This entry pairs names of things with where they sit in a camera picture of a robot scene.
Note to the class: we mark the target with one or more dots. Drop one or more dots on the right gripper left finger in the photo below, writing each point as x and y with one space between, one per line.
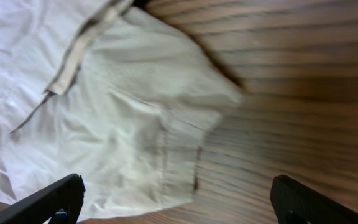
60 202

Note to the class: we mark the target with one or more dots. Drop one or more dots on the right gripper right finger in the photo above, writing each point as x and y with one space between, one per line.
294 202

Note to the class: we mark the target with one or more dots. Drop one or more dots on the beige khaki shorts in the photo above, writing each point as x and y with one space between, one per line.
104 90

